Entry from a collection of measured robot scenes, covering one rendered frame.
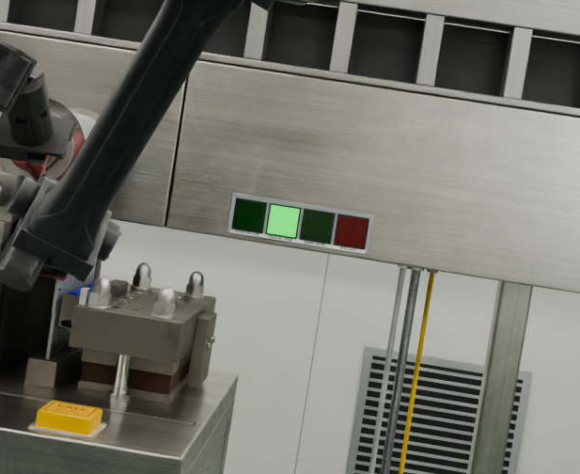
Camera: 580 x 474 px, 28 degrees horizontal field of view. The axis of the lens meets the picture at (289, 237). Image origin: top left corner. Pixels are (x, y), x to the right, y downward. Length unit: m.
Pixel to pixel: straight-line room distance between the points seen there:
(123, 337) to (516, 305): 0.82
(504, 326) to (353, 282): 2.19
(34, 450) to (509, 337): 1.04
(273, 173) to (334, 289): 2.37
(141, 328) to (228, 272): 2.70
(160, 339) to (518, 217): 0.69
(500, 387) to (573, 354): 2.24
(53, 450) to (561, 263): 0.97
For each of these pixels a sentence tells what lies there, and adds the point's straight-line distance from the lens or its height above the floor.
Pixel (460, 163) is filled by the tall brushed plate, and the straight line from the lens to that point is 2.06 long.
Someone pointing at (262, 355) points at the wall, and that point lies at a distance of 4.44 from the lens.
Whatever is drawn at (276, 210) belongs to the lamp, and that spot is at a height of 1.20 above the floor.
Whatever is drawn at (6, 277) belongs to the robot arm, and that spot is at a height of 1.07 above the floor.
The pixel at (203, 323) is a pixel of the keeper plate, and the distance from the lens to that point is 1.88.
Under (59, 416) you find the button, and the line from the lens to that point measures 1.54.
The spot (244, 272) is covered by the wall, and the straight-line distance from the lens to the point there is 4.42.
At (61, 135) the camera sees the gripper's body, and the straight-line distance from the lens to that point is 1.65.
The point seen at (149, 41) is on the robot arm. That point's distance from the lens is 1.01.
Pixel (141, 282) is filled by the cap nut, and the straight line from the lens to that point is 2.08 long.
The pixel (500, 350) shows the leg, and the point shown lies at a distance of 2.25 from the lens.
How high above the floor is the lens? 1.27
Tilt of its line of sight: 3 degrees down
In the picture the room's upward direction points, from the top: 9 degrees clockwise
